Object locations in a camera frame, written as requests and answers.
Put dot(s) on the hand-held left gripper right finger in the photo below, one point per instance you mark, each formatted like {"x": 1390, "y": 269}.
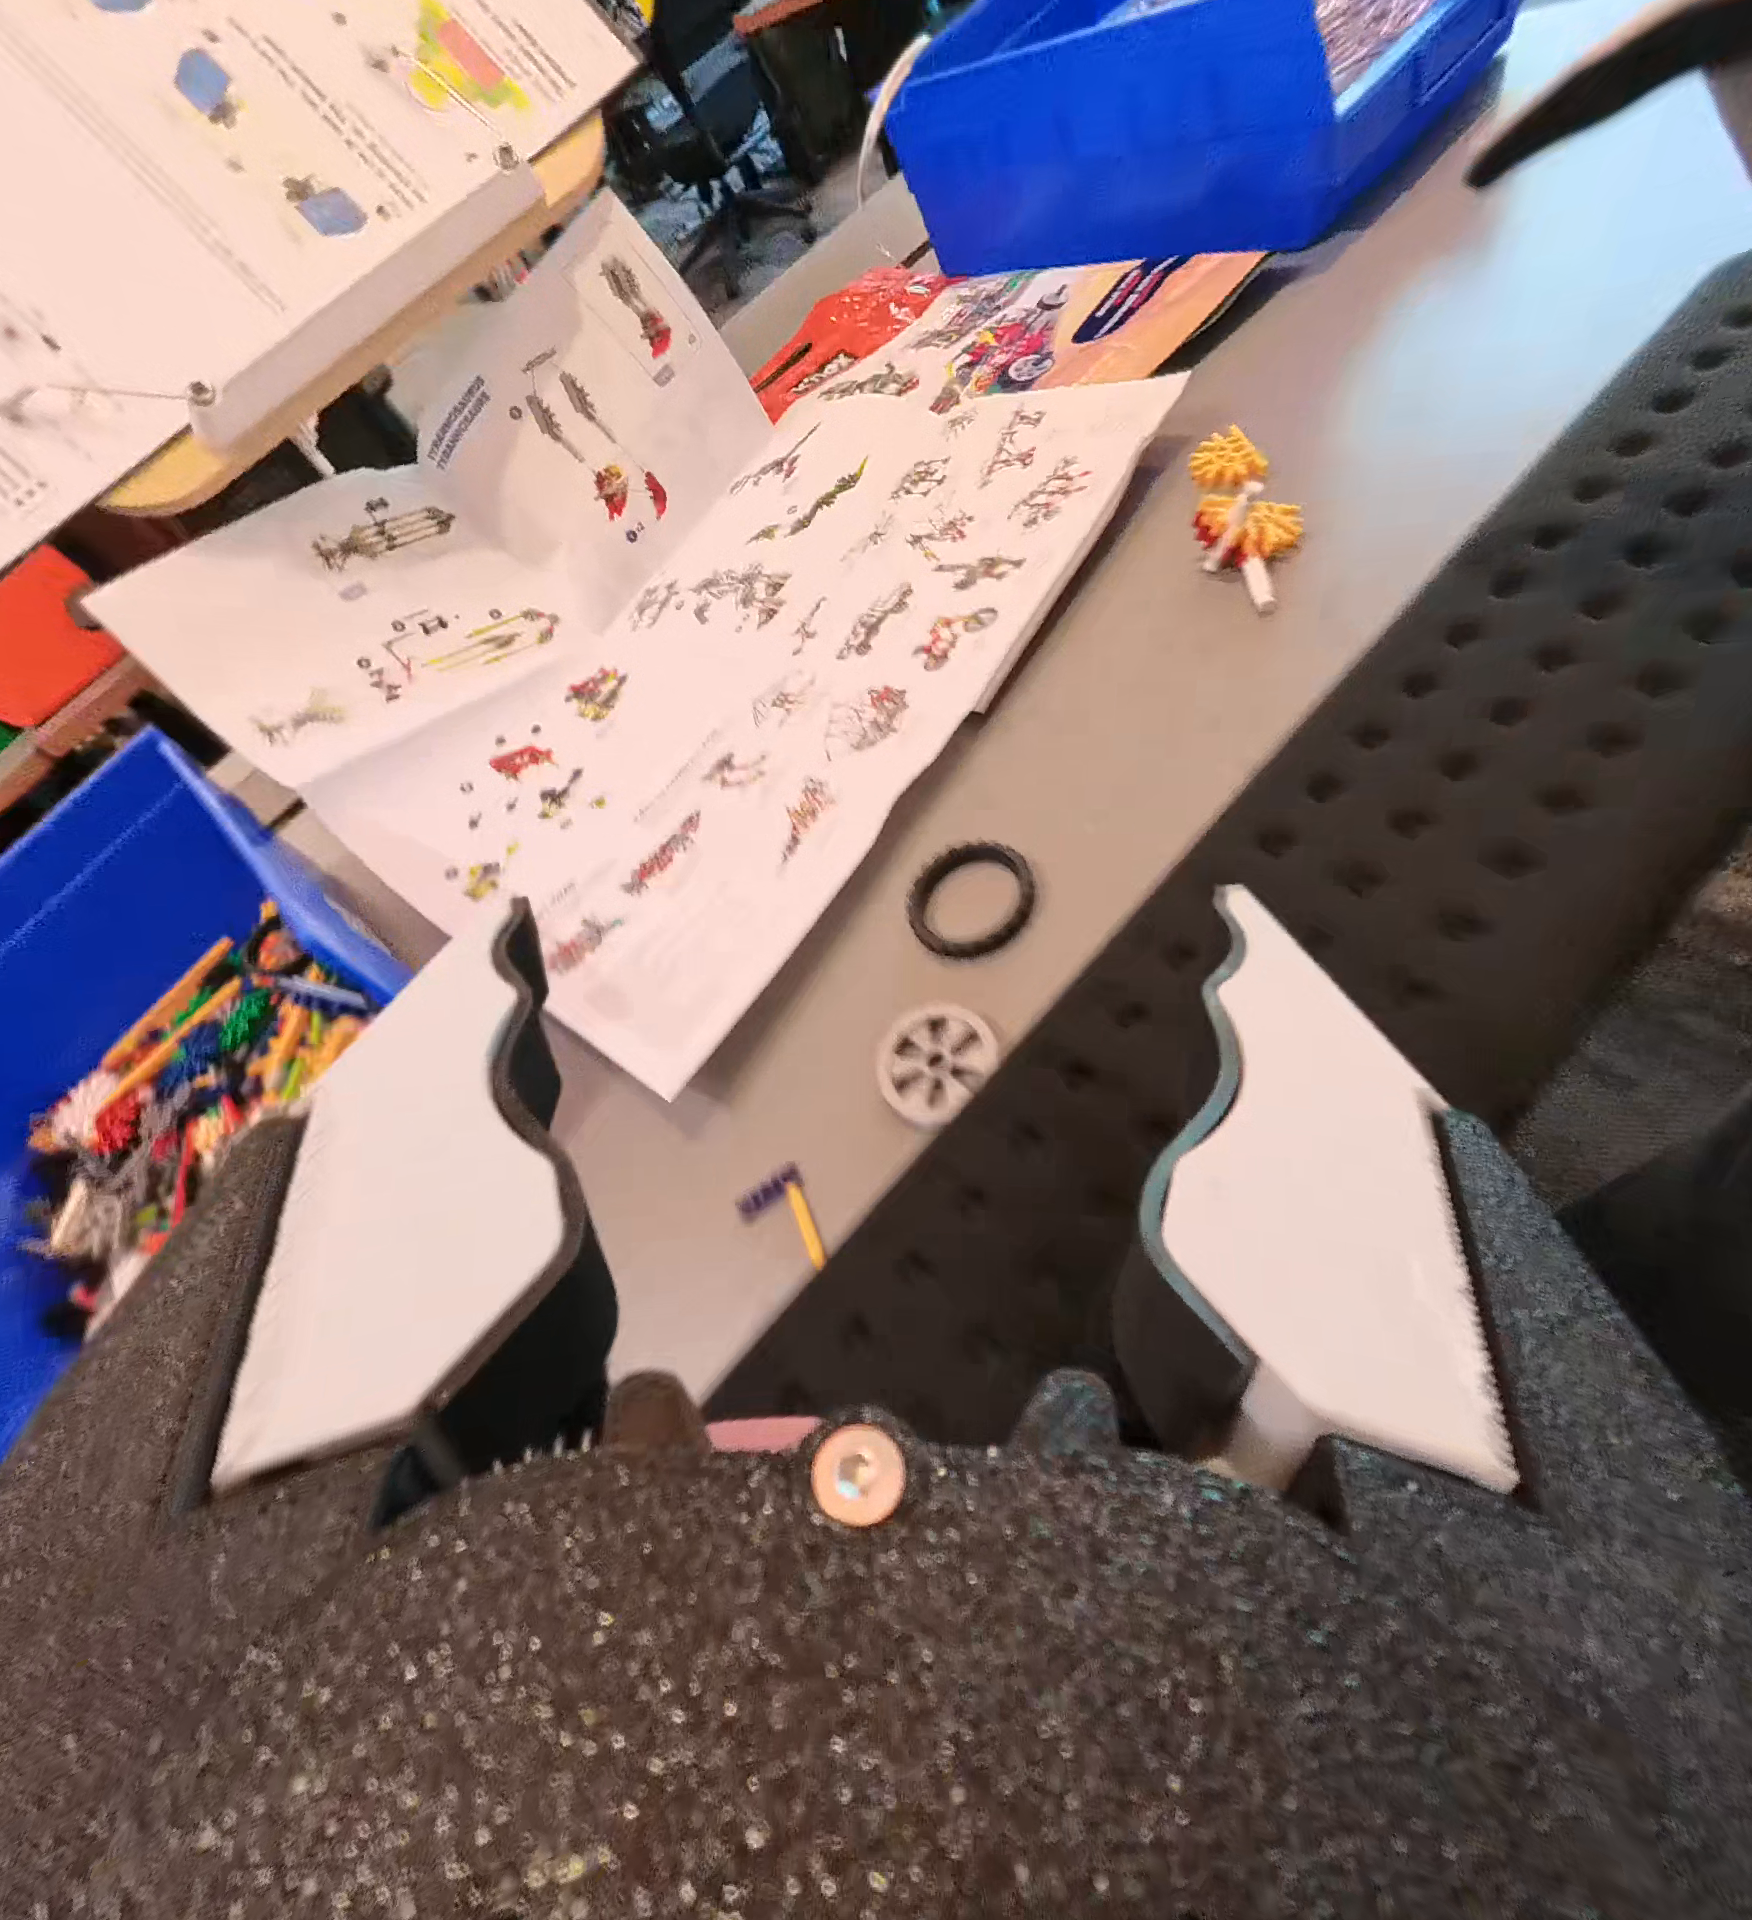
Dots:
{"x": 1328, "y": 1195}

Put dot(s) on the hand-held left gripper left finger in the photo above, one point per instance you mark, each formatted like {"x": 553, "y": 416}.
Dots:
{"x": 396, "y": 1195}

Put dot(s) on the white plastic rod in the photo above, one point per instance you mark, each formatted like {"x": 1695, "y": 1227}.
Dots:
{"x": 1254, "y": 579}

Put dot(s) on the pile of colourful toy pieces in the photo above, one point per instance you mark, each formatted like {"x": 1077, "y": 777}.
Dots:
{"x": 172, "y": 1076}

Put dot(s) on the small blue connector piece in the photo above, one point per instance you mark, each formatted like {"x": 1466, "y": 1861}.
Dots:
{"x": 767, "y": 1195}

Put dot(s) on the thin yellow plastic rod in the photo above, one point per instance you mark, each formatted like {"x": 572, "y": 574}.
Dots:
{"x": 811, "y": 1227}

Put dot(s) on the blue container with printed tag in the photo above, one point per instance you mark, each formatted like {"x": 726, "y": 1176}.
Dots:
{"x": 6, "y": 1022}

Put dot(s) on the black toy tyre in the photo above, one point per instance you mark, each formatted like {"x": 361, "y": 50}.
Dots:
{"x": 918, "y": 906}

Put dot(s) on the white printed instruction sheet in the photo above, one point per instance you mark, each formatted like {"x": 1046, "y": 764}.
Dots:
{"x": 665, "y": 680}

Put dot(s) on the orange plastic sheet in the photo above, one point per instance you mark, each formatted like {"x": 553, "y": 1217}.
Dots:
{"x": 6, "y": 628}

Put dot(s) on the orange and red toy bag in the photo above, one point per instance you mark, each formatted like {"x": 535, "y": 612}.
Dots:
{"x": 1051, "y": 321}

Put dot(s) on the white illustrated task sheet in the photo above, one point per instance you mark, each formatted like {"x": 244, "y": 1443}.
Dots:
{"x": 140, "y": 231}

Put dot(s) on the blue plastic bin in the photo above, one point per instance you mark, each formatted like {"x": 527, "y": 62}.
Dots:
{"x": 1148, "y": 131}

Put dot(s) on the clear plastic bag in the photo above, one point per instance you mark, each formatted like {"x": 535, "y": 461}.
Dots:
{"x": 1390, "y": 43}

